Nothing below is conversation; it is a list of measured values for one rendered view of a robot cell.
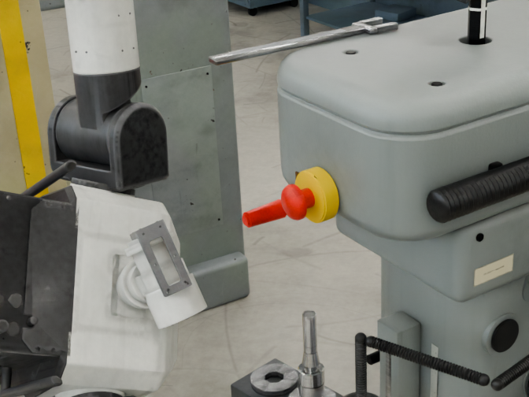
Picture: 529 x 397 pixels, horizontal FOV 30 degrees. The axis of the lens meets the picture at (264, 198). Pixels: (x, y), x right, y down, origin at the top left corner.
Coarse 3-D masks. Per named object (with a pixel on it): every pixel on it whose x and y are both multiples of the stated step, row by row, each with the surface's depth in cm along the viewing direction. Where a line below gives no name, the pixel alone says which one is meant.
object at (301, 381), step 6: (300, 378) 176; (318, 378) 175; (300, 384) 177; (306, 384) 175; (312, 384) 175; (318, 384) 175; (300, 390) 177; (306, 390) 176; (312, 390) 175; (318, 390) 176; (324, 390) 178; (300, 396) 178; (306, 396) 176; (312, 396) 176; (318, 396) 176; (324, 396) 178
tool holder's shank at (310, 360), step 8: (304, 312) 172; (312, 312) 172; (304, 320) 171; (312, 320) 171; (304, 328) 172; (312, 328) 171; (304, 336) 173; (312, 336) 172; (304, 344) 173; (312, 344) 173; (304, 352) 174; (312, 352) 173; (304, 360) 174; (312, 360) 174; (312, 368) 175
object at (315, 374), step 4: (300, 364) 177; (320, 364) 177; (300, 368) 176; (304, 368) 176; (320, 368) 176; (300, 372) 175; (304, 372) 175; (308, 372) 175; (312, 372) 175; (316, 372) 175; (320, 372) 175; (300, 376) 175; (304, 376) 175; (308, 376) 174; (312, 376) 174; (316, 376) 174; (320, 376) 175
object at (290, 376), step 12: (276, 360) 193; (252, 372) 190; (264, 372) 187; (276, 372) 187; (288, 372) 187; (240, 384) 186; (252, 384) 184; (264, 384) 184; (276, 384) 184; (288, 384) 183; (240, 396) 185; (252, 396) 183; (264, 396) 183; (276, 396) 182; (288, 396) 182; (336, 396) 179
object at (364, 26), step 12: (360, 24) 120; (372, 24) 121; (384, 24) 119; (396, 24) 119; (312, 36) 116; (324, 36) 116; (336, 36) 117; (348, 36) 118; (252, 48) 113; (264, 48) 113; (276, 48) 113; (288, 48) 114; (216, 60) 110; (228, 60) 110; (240, 60) 111
